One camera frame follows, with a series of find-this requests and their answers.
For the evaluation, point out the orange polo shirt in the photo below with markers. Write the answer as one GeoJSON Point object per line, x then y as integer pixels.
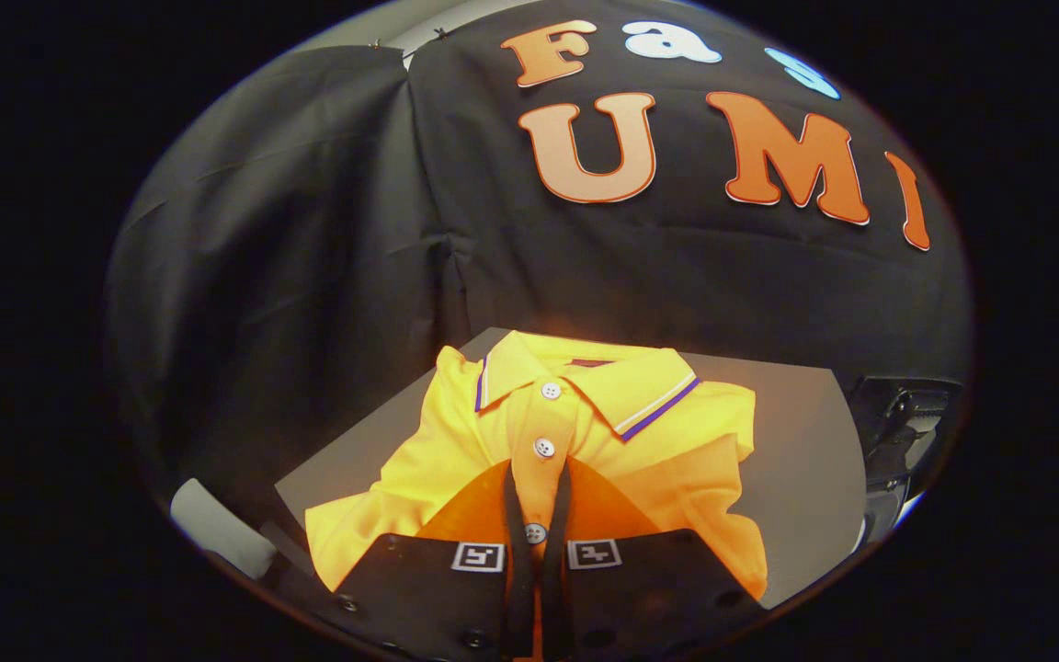
{"type": "Point", "coordinates": [640, 441]}

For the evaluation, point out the pale grey block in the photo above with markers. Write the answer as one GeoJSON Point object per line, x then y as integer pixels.
{"type": "Point", "coordinates": [222, 529]}

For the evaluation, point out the grey side table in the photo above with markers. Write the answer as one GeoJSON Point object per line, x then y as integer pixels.
{"type": "Point", "coordinates": [805, 460]}

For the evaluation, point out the row of black cloth clips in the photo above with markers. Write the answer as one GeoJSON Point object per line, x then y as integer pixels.
{"type": "Point", "coordinates": [440, 35]}

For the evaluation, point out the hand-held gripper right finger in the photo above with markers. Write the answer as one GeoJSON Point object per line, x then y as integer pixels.
{"type": "Point", "coordinates": [559, 552]}

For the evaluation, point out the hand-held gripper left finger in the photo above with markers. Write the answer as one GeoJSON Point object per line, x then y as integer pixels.
{"type": "Point", "coordinates": [518, 570]}

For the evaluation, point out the grey washing machine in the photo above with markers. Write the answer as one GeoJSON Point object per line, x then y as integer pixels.
{"type": "Point", "coordinates": [897, 432]}

